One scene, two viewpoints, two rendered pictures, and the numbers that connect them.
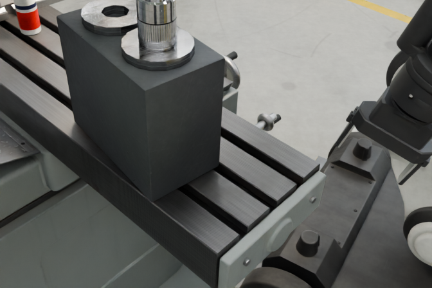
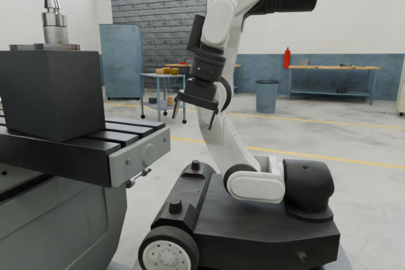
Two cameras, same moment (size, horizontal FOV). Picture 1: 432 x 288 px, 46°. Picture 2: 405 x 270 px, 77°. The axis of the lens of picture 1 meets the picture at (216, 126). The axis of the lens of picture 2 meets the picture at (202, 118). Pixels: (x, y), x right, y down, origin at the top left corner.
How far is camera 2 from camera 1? 0.36 m
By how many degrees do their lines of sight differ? 31
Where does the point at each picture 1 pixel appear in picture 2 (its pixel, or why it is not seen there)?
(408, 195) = (220, 164)
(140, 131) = (47, 85)
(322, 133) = not seen: hidden behind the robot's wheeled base
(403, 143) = (203, 99)
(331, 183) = (183, 184)
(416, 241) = (231, 185)
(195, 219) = (90, 143)
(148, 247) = (73, 259)
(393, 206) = (217, 187)
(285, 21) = not seen: hidden behind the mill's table
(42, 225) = not seen: outside the picture
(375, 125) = (187, 94)
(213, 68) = (91, 54)
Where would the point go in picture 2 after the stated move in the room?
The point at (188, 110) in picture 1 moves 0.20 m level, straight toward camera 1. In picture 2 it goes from (79, 77) to (74, 87)
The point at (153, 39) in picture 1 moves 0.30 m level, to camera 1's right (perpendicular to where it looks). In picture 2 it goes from (53, 35) to (190, 38)
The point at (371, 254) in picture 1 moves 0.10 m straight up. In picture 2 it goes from (212, 209) to (213, 185)
